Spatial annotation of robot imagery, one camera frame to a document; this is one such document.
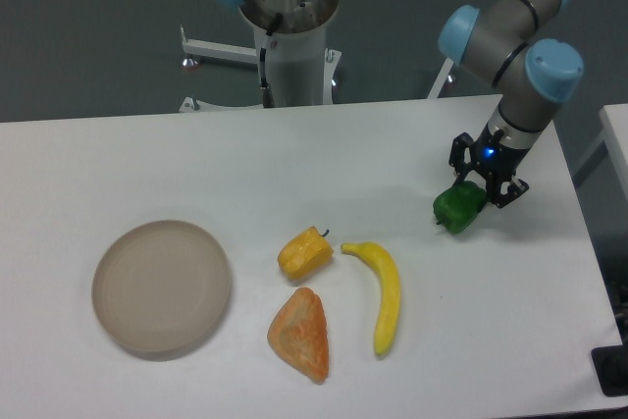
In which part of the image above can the black device at edge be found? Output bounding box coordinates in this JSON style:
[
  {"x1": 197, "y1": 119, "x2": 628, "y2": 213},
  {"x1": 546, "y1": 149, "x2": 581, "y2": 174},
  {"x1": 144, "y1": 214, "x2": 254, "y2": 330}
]
[{"x1": 591, "y1": 344, "x2": 627, "y2": 397}]

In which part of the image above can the yellow toy banana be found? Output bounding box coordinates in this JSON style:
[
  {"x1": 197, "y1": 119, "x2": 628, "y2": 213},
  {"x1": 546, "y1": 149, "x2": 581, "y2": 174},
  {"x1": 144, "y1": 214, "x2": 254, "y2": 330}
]
[{"x1": 340, "y1": 241, "x2": 401, "y2": 357}]

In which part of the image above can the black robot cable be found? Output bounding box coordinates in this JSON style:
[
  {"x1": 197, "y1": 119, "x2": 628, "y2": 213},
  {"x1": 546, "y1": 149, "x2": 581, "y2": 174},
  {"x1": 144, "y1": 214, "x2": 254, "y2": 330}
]
[{"x1": 258, "y1": 12, "x2": 284, "y2": 109}]

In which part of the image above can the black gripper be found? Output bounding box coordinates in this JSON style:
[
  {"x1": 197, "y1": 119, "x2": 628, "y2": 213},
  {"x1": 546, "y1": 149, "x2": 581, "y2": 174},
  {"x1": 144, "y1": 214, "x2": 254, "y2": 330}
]
[{"x1": 448, "y1": 132, "x2": 530, "y2": 208}]

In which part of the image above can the orange toy bread slice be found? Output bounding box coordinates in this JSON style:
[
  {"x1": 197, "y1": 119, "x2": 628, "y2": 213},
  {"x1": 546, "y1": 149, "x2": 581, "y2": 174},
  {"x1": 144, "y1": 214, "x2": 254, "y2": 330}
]
[{"x1": 267, "y1": 288, "x2": 330, "y2": 384}]

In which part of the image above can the beige round plate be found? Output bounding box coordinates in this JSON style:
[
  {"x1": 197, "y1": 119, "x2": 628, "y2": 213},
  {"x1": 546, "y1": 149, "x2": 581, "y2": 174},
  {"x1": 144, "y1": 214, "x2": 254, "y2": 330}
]
[{"x1": 91, "y1": 220, "x2": 232, "y2": 361}]

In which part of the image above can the green toy bell pepper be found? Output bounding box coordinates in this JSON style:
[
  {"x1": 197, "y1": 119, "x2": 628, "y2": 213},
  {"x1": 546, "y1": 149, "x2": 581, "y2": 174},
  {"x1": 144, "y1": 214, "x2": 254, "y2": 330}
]
[{"x1": 433, "y1": 181, "x2": 487, "y2": 235}]

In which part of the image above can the white side table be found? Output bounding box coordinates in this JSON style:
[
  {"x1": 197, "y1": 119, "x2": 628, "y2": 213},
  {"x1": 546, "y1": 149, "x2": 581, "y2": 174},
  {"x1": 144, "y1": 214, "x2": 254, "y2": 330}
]
[{"x1": 600, "y1": 104, "x2": 628, "y2": 186}]

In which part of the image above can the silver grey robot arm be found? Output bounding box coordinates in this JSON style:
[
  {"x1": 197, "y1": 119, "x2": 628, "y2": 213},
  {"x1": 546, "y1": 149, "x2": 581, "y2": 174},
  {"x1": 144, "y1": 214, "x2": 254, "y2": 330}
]
[{"x1": 220, "y1": 0, "x2": 584, "y2": 207}]

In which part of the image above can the yellow toy bell pepper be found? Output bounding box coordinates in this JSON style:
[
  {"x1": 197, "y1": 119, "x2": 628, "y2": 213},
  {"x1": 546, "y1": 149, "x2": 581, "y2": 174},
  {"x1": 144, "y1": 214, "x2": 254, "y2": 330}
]
[{"x1": 277, "y1": 227, "x2": 334, "y2": 281}]

